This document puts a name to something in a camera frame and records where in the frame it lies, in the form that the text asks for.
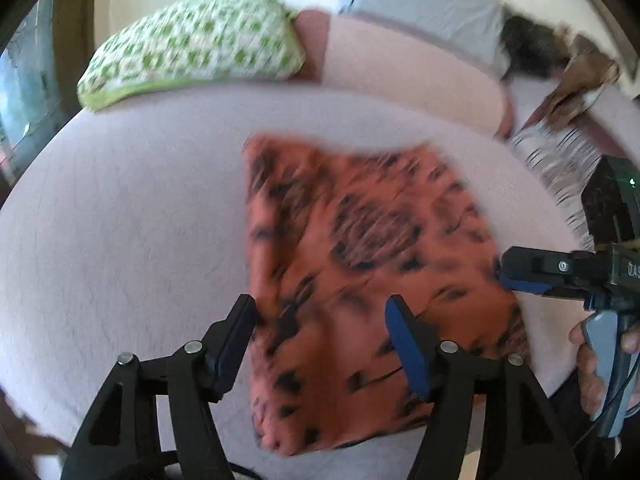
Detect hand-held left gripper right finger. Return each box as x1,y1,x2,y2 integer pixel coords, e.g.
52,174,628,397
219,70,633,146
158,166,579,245
384,295,583,480

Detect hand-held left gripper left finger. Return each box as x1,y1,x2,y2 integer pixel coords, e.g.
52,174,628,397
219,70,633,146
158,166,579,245
60,294,259,480

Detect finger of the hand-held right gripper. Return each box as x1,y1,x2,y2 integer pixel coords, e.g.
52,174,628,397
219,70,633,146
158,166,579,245
496,246,591,297

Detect orange floral garment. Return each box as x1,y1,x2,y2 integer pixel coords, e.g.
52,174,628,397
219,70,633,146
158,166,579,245
242,132,533,456

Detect person's right hand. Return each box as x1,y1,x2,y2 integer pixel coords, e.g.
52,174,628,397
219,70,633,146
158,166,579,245
569,320,608,423

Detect striped grey cloth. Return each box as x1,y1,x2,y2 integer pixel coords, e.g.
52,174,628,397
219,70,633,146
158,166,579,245
507,122,608,251

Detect brown cloth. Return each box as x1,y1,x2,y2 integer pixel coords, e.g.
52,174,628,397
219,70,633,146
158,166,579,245
520,22,623,128

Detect dark fuzzy cloth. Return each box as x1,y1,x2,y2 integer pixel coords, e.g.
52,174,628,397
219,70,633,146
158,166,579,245
500,15,571,81

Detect pink bolster pillow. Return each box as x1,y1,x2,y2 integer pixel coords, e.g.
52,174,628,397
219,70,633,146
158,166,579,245
295,9,513,138

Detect grey blue cloth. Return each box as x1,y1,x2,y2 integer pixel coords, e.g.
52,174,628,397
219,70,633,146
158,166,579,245
337,0,513,78

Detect green patterned pillow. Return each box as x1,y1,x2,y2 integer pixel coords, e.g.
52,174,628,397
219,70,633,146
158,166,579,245
76,0,307,113

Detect window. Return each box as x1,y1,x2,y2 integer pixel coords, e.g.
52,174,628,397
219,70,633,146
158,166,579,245
0,0,61,181

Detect black cable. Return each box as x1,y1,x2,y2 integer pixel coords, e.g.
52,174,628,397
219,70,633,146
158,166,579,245
570,400,640,466

